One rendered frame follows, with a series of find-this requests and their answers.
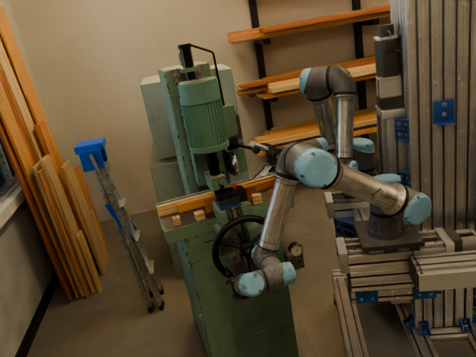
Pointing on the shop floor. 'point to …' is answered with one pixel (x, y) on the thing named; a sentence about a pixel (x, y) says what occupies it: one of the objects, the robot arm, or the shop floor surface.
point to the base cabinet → (239, 314)
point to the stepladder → (120, 217)
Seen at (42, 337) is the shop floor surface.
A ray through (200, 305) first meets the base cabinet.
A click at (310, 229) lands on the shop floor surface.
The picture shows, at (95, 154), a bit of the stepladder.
